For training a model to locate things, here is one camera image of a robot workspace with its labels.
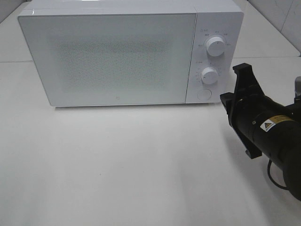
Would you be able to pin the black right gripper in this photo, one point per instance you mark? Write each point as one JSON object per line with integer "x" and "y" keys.
{"x": 247, "y": 108}

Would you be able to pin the round door release button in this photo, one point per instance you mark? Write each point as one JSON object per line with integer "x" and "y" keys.
{"x": 204, "y": 95}

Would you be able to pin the white microwave door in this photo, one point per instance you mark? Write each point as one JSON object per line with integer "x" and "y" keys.
{"x": 111, "y": 60}

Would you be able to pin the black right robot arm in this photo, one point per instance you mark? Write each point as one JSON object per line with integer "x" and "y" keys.
{"x": 267, "y": 127}

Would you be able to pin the lower white dial knob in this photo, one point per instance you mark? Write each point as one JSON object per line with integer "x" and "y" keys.
{"x": 209, "y": 75}

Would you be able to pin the white dial knob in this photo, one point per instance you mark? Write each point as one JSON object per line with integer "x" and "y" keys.
{"x": 215, "y": 45}
{"x": 209, "y": 75}

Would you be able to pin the upper white dial knob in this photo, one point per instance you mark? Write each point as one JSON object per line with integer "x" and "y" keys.
{"x": 215, "y": 45}

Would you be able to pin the white microwave oven body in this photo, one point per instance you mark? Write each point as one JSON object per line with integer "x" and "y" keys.
{"x": 213, "y": 17}

